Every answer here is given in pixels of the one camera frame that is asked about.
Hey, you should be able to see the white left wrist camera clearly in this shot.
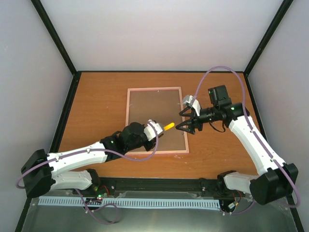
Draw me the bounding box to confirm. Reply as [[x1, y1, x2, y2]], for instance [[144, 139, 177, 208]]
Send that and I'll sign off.
[[144, 119, 164, 141]]

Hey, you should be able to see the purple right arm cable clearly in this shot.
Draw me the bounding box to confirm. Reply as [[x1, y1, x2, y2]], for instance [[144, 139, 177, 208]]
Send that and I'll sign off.
[[191, 65, 302, 208]]

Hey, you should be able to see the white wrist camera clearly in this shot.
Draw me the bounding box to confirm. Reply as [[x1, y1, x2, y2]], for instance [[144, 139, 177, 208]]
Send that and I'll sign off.
[[144, 119, 164, 141], [183, 95, 201, 116]]

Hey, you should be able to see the yellow handled screwdriver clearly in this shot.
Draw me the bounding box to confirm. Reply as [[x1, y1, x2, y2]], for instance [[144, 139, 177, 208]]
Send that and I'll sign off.
[[163, 122, 175, 131]]

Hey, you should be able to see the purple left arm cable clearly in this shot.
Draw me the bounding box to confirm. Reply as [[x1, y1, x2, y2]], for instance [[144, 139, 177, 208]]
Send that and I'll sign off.
[[15, 120, 160, 189]]

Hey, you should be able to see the black corner post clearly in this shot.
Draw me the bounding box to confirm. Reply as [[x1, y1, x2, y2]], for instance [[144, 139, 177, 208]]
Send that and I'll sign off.
[[243, 0, 294, 73], [30, 0, 78, 74]]

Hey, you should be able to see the black left corner post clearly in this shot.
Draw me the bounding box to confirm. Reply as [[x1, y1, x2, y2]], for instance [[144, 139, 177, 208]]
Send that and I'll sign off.
[[30, 0, 78, 74]]

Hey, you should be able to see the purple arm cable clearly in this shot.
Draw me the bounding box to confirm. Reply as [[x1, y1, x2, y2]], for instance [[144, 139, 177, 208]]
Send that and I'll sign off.
[[15, 120, 160, 189], [191, 65, 302, 208]]

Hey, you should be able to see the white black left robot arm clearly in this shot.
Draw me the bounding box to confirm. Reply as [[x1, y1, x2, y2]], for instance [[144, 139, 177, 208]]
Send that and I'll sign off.
[[16, 120, 164, 198]]

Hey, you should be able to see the black right corner post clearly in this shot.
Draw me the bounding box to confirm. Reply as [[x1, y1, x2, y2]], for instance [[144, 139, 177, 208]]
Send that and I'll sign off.
[[243, 0, 294, 73]]

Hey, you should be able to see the pink picture frame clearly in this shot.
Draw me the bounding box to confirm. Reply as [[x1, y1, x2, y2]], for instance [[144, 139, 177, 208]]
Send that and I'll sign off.
[[126, 87, 189, 155]]

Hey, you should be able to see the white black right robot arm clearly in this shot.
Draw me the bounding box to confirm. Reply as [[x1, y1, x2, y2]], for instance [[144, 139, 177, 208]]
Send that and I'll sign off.
[[176, 85, 298, 205]]

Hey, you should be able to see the light blue slotted cable duct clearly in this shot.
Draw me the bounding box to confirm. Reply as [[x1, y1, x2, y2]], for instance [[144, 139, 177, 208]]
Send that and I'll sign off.
[[38, 196, 220, 210]]

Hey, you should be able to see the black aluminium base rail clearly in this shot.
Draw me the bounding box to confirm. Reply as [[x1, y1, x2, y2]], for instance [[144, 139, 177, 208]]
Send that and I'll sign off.
[[81, 177, 245, 199]]

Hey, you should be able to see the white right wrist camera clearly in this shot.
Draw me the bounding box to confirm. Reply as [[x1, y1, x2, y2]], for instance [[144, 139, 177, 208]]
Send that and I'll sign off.
[[183, 95, 201, 116]]

